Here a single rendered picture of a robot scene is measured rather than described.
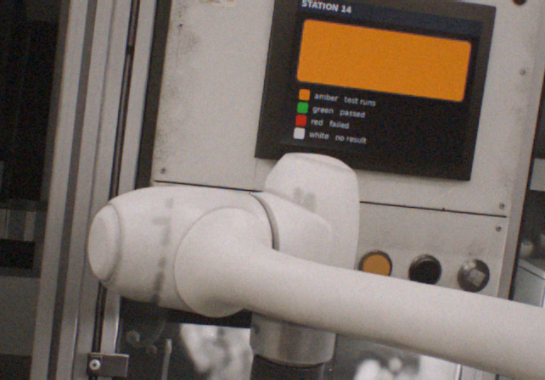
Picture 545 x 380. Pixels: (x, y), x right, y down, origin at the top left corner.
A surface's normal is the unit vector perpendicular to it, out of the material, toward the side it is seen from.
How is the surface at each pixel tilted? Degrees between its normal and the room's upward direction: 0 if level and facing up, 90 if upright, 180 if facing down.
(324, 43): 90
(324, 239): 89
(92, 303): 90
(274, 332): 90
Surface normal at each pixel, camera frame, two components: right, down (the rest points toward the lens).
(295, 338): -0.01, 0.13
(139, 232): 0.07, -0.29
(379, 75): 0.20, 0.15
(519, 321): -0.23, -0.62
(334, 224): 0.45, 0.12
